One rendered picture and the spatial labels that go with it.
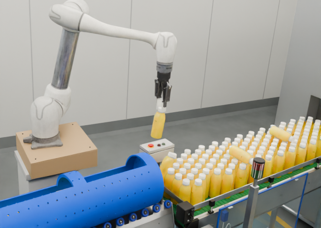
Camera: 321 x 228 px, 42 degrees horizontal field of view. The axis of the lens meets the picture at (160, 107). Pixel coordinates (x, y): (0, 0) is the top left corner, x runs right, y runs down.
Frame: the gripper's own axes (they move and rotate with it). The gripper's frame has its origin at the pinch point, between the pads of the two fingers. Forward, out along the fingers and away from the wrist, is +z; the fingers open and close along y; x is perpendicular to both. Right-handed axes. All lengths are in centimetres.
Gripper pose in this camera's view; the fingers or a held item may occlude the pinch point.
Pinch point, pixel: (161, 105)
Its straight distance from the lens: 238.8
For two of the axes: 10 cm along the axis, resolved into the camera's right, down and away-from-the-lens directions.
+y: 5.9, 3.4, -7.4
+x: 8.1, -1.6, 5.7
